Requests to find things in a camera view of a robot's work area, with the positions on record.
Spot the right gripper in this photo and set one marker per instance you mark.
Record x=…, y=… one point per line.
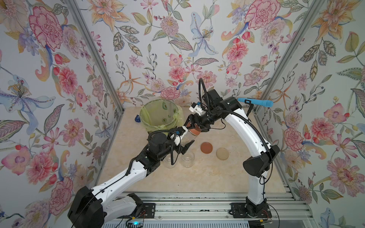
x=197, y=118

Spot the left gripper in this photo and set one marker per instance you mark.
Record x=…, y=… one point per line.
x=184, y=149

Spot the jar with terracotta lid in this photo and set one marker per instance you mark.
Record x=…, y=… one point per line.
x=186, y=138
x=188, y=159

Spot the terracotta jar lid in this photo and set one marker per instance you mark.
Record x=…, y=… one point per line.
x=206, y=147
x=194, y=129

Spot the clear jar with rice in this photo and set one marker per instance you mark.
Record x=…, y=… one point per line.
x=170, y=162

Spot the beige jar lid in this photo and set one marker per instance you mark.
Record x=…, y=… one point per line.
x=222, y=154

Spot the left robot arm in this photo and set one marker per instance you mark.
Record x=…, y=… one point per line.
x=93, y=207

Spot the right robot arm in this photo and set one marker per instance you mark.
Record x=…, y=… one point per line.
x=211, y=108

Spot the black mesh trash bin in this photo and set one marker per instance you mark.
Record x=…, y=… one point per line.
x=159, y=116

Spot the blue white small cylinder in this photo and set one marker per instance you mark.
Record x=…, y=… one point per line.
x=137, y=119

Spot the blue microphone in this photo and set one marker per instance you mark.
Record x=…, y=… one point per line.
x=264, y=103

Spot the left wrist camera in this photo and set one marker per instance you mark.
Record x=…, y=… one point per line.
x=181, y=136

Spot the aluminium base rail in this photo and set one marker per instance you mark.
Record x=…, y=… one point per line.
x=183, y=205

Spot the right aluminium corner post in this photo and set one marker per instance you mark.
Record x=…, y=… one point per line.
x=307, y=19

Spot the aluminium corner post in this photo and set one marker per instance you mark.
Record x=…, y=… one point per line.
x=78, y=18
x=307, y=19

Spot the left aluminium corner post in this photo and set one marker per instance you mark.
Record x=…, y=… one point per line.
x=78, y=18

